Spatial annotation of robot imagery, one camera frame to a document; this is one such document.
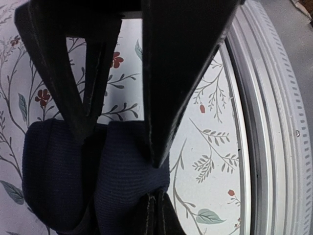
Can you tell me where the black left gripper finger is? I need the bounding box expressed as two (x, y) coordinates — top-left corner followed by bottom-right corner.
(140, 190), (185, 235)

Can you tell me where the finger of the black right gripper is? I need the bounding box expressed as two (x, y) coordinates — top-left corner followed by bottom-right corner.
(14, 0), (123, 142)
(141, 0), (240, 168)

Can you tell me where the navy underwear with cream waistband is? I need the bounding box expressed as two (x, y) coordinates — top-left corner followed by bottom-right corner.
(22, 119), (170, 235)

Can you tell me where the floral tablecloth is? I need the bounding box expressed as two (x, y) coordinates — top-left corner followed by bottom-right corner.
(0, 0), (242, 235)

